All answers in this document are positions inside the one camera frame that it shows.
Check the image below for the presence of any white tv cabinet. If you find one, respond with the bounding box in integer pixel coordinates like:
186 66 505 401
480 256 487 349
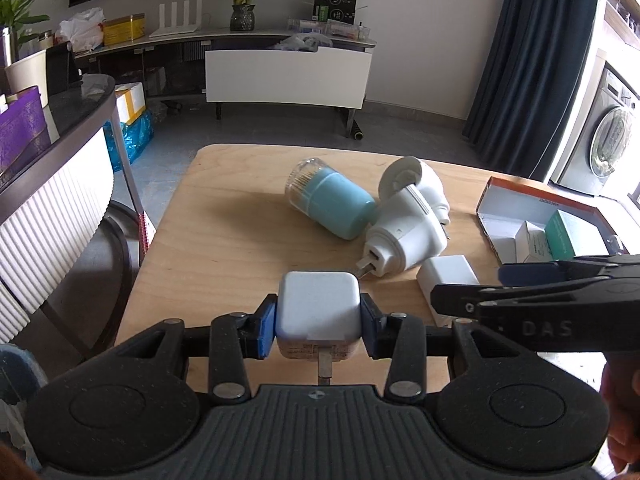
76 29 375 138

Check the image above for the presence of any teal medicine box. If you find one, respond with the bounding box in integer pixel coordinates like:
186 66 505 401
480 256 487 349
544 209 611 260

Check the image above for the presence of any yellow box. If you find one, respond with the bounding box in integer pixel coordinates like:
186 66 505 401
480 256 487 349
102 13 145 47

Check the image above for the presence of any white yellow carton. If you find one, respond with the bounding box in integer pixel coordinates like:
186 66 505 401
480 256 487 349
115 82 146 126

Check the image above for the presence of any white router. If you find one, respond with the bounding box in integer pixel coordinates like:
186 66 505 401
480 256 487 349
150 0 203 38

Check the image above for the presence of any black display box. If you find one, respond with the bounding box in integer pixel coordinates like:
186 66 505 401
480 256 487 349
312 0 357 24

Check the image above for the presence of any white plastic bag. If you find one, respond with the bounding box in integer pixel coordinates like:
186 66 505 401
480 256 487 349
54 6 105 53

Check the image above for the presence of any dark blue curtain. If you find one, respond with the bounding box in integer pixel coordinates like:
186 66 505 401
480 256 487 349
463 0 598 180

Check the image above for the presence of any orange shallow box tray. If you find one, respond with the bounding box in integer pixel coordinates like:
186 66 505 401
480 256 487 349
476 177 639 263

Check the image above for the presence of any silver washing machine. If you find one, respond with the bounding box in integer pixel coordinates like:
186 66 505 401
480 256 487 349
551 65 639 196

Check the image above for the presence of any white paper cup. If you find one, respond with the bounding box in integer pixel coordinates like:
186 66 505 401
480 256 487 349
6 50 49 107

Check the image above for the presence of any black rolled mat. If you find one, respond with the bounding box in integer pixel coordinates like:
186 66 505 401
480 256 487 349
350 120 363 141

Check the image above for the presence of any white plug device front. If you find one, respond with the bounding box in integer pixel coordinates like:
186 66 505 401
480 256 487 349
356 184 448 278

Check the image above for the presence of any purple box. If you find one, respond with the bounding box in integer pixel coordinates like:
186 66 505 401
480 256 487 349
1 86 51 179

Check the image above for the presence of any white square charger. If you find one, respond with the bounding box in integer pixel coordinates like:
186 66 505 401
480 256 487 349
274 271 362 386

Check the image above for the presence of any small white box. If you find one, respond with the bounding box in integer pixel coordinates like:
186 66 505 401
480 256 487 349
514 221 552 263

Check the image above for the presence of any right hand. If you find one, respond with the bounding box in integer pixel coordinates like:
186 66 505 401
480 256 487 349
600 364 639 479

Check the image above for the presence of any white plug device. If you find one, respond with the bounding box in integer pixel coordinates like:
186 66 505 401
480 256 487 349
356 184 448 278
378 156 450 226

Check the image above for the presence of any blue toothpick holder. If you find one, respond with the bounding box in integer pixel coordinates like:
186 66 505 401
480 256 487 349
284 157 378 240

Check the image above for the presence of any blue plastic bag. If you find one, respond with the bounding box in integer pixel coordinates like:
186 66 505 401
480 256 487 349
103 110 154 172

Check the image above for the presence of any left green plant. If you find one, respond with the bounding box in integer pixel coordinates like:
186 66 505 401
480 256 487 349
1 0 50 62

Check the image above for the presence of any wall shelf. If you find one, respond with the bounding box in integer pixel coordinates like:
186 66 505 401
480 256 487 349
605 0 639 50

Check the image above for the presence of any round side table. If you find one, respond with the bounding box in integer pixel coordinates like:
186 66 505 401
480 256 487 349
1 74 155 359

